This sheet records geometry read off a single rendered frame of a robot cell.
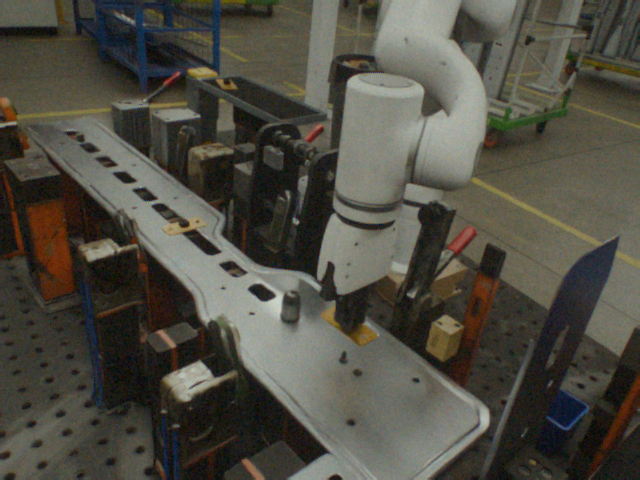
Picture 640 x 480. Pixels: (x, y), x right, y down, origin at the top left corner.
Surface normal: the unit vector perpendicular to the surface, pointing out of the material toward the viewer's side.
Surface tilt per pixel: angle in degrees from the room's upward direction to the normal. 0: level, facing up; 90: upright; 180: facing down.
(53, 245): 90
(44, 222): 90
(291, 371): 0
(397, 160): 93
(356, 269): 92
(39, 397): 0
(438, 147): 59
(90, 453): 0
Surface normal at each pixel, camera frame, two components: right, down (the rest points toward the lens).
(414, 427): 0.10, -0.86
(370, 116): -0.38, 0.44
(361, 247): 0.54, 0.46
